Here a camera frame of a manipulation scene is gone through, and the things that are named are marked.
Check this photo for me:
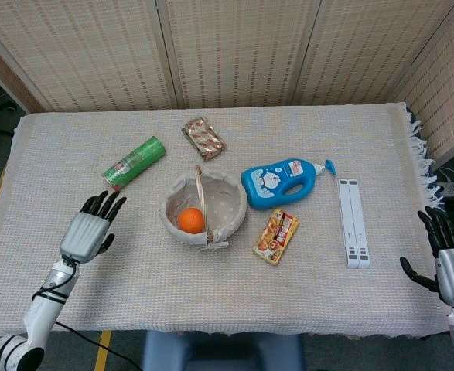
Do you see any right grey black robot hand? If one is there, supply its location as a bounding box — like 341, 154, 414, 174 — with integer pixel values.
399, 206, 454, 309

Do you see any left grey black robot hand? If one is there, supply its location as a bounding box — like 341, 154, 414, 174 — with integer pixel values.
58, 190, 128, 264

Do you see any orange fruit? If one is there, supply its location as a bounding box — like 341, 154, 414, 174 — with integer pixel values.
178, 207, 205, 234

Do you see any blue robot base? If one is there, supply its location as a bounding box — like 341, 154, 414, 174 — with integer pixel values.
141, 331, 306, 371

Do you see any fabric-lined wicker basket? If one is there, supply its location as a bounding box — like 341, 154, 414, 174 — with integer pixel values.
160, 165, 248, 254

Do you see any beige cloth-covered table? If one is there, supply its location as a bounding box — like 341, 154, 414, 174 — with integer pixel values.
0, 101, 454, 341

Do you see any woven folding screen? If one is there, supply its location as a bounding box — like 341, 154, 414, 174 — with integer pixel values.
0, 0, 454, 163

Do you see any green cylindrical chip can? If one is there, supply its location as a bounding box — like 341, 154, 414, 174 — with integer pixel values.
101, 135, 168, 193

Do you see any white folding laptop stand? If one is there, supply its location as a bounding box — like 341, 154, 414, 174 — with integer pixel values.
337, 178, 371, 270

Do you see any brown foil snack packet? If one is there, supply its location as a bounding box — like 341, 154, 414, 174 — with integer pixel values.
181, 117, 228, 162

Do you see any orange snack packet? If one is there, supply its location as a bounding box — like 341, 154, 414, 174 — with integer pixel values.
252, 208, 300, 266

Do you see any blue pump detergent bottle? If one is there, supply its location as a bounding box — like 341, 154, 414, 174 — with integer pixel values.
241, 158, 338, 210

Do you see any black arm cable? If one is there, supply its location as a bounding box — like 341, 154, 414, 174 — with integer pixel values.
31, 256, 142, 371

